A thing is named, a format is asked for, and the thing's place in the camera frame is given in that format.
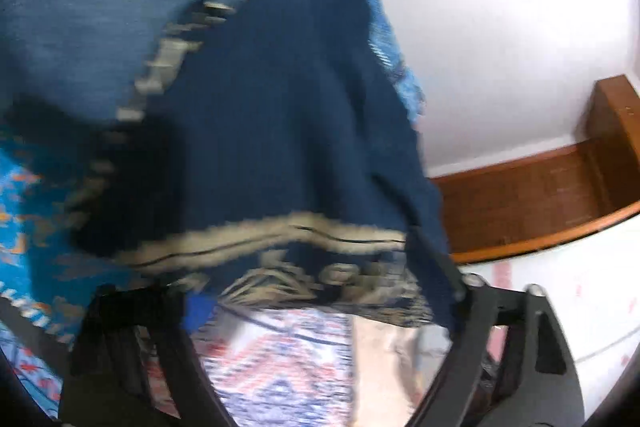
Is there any brown wooden door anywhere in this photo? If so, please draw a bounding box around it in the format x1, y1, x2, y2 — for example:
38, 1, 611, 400
436, 75, 639, 265

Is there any blue patchwork bed cover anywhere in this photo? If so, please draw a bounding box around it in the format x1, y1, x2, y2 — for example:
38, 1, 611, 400
1, 0, 424, 426

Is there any navy patterned hoodie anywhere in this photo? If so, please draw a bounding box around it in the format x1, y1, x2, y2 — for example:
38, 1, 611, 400
0, 0, 464, 333

